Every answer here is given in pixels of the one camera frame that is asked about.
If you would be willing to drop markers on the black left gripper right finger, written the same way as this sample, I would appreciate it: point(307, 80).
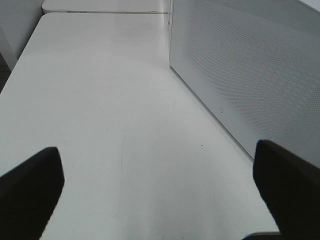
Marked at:
point(290, 188)

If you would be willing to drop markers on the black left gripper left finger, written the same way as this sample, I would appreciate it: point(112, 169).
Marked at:
point(29, 194)

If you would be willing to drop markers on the white microwave door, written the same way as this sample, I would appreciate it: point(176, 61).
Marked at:
point(255, 64)

